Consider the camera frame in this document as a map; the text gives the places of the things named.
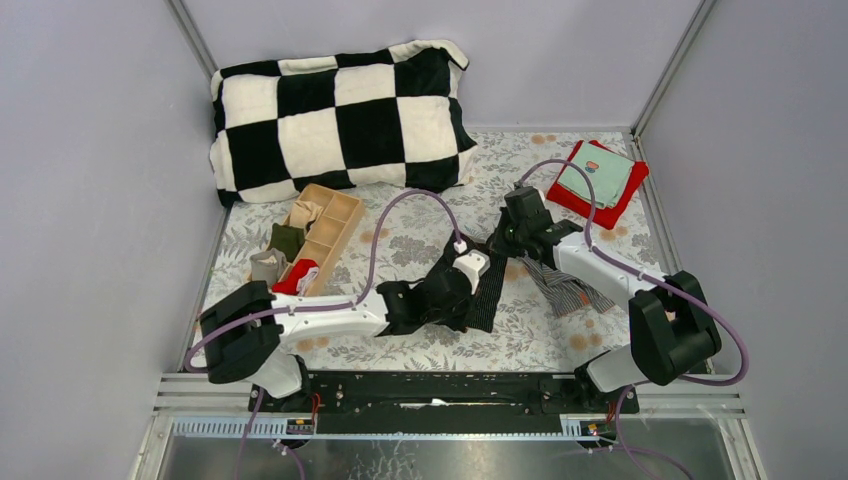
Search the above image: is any grey striped underwear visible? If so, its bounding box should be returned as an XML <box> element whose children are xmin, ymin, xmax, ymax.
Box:
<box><xmin>521</xmin><ymin>256</ymin><xmax>615</xmax><ymax>317</ymax></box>

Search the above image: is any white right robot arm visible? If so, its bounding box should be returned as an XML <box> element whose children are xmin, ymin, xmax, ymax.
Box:
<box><xmin>490</xmin><ymin>207</ymin><xmax>722</xmax><ymax>412</ymax></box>

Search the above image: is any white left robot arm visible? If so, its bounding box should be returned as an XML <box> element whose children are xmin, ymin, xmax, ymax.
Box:
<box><xmin>193</xmin><ymin>265</ymin><xmax>481</xmax><ymax>411</ymax></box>

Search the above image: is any red folded garment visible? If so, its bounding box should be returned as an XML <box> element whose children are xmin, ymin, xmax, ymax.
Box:
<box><xmin>546</xmin><ymin>140</ymin><xmax>650</xmax><ymax>229</ymax></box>

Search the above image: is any mint green folded cloth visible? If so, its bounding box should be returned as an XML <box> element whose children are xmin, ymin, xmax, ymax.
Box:
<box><xmin>556</xmin><ymin>143</ymin><xmax>635</xmax><ymax>209</ymax></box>

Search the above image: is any wooden divided organizer box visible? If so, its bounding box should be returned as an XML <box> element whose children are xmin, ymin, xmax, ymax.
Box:
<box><xmin>246</xmin><ymin>184</ymin><xmax>365</xmax><ymax>296</ymax></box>

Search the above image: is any red rolled sock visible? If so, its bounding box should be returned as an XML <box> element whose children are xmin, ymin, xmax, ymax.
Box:
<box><xmin>270</xmin><ymin>258</ymin><xmax>320</xmax><ymax>296</ymax></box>

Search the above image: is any beige rolled sock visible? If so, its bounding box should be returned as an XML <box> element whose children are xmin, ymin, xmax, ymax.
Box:
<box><xmin>287</xmin><ymin>200</ymin><xmax>324</xmax><ymax>232</ymax></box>

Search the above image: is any dark green rolled sock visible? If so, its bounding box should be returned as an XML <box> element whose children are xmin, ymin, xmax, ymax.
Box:
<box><xmin>268</xmin><ymin>224</ymin><xmax>306</xmax><ymax>263</ymax></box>

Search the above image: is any black white checkered pillow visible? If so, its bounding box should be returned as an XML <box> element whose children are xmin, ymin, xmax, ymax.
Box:
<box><xmin>209</xmin><ymin>40</ymin><xmax>477</xmax><ymax>207</ymax></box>

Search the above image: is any grey rolled sock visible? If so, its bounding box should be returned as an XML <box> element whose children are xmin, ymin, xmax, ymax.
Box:
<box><xmin>249</xmin><ymin>248</ymin><xmax>288</xmax><ymax>288</ymax></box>

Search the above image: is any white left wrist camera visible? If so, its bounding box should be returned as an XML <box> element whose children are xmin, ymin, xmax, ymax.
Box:
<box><xmin>452</xmin><ymin>250</ymin><xmax>490</xmax><ymax>294</ymax></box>

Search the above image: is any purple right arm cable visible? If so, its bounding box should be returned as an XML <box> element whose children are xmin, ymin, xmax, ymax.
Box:
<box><xmin>516</xmin><ymin>158</ymin><xmax>751</xmax><ymax>480</ymax></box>

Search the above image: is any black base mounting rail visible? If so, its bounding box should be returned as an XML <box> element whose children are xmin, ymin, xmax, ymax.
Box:
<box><xmin>248</xmin><ymin>370</ymin><xmax>639</xmax><ymax>435</ymax></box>

